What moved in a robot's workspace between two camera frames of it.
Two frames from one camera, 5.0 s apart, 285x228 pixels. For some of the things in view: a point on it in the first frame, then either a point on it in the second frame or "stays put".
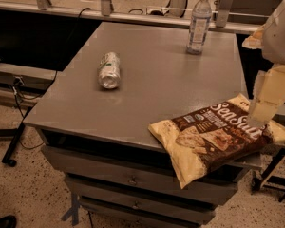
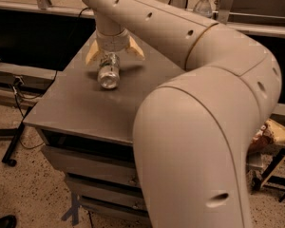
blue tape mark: (74, 211) stays put
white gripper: (279, 38) to (112, 44)
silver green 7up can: (109, 70) stays put
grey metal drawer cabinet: (94, 123) stays put
